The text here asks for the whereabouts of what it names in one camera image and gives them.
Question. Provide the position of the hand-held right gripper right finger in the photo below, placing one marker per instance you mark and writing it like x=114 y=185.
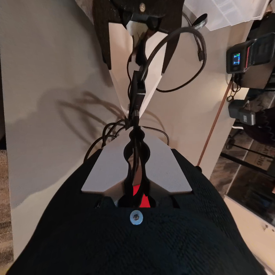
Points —
x=167 y=169

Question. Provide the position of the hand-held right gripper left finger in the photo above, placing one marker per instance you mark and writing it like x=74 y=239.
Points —
x=107 y=169

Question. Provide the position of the black device with screen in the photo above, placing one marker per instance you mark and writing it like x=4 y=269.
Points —
x=247 y=55

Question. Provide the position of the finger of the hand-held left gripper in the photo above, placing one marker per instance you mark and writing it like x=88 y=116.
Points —
x=154 y=70
x=120 y=64

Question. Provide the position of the red plastic bin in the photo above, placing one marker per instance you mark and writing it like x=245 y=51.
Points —
x=142 y=199

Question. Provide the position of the black slim usb hub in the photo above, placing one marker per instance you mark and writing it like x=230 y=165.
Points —
x=137 y=86

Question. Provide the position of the clear plastic bin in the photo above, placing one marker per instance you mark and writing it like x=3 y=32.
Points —
x=223 y=12

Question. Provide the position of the dark grey boxy device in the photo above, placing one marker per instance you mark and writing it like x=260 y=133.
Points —
x=242 y=113

